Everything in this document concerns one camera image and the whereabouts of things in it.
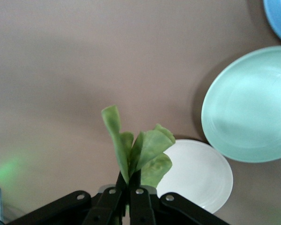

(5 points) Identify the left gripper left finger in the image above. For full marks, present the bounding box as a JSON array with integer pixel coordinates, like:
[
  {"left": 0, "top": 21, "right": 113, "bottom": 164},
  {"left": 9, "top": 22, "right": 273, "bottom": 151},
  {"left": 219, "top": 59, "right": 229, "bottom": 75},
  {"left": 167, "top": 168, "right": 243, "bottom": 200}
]
[{"left": 6, "top": 170, "right": 130, "bottom": 225}]

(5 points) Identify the beige round plate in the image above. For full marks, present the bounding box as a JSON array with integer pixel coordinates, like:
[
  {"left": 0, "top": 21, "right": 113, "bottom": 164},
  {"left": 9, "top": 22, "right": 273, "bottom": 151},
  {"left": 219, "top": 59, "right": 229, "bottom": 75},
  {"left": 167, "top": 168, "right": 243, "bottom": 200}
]
[{"left": 154, "top": 139, "right": 234, "bottom": 214}]

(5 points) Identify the green lettuce leaf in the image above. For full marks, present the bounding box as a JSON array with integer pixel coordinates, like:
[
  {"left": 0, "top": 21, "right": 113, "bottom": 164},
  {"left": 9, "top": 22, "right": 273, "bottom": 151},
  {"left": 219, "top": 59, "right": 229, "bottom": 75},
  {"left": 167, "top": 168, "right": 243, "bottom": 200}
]
[{"left": 101, "top": 105, "right": 177, "bottom": 225}]

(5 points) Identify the green round plate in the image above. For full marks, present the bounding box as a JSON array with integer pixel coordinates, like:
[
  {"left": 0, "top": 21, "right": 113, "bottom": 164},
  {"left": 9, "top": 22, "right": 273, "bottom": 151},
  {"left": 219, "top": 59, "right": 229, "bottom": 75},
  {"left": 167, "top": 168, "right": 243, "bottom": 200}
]
[{"left": 200, "top": 45, "right": 281, "bottom": 163}]

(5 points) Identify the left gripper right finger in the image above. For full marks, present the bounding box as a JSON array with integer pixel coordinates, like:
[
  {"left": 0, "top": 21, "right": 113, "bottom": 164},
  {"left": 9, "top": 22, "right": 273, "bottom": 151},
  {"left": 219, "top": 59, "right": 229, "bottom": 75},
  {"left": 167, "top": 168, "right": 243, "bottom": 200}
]
[{"left": 128, "top": 169, "right": 230, "bottom": 225}]

